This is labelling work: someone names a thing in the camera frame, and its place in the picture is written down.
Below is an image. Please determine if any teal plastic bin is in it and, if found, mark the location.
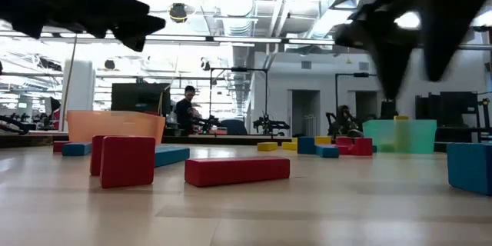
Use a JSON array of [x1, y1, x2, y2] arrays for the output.
[[362, 119, 437, 155]]

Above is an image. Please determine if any black monitor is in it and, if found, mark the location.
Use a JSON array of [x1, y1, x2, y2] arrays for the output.
[[111, 82, 172, 116]]

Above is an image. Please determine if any black shelving rack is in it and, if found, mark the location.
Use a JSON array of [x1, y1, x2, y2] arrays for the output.
[[414, 91, 492, 143]]

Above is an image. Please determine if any black ceiling dome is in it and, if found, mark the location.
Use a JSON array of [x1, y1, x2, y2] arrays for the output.
[[168, 2, 188, 24]]

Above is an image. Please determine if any red arch wooden block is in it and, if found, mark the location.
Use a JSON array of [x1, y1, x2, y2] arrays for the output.
[[90, 135, 157, 188]]

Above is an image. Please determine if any yellow hanging rope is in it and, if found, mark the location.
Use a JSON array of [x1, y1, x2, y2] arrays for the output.
[[61, 38, 78, 131]]

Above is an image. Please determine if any white column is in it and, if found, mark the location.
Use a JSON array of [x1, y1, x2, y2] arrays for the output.
[[61, 57, 97, 131]]

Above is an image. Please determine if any orange plastic bin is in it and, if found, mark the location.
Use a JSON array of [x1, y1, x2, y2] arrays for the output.
[[67, 110, 166, 145]]

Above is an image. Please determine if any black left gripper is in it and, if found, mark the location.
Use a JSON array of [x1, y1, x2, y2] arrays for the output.
[[38, 0, 167, 53]]

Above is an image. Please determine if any long ceiling light bar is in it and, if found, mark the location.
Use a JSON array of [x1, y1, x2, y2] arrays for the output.
[[38, 30, 492, 50]]

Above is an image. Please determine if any black gantry frame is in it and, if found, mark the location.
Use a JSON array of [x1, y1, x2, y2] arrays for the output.
[[209, 67, 269, 135], [335, 71, 389, 120]]

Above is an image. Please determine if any person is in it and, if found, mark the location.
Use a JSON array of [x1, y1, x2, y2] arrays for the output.
[[326, 105, 364, 138], [175, 85, 201, 136]]

